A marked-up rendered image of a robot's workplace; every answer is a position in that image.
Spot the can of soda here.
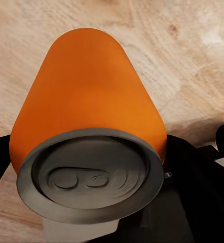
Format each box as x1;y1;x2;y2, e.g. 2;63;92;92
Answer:
9;28;167;225

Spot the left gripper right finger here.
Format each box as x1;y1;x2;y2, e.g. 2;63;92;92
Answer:
165;135;224;243

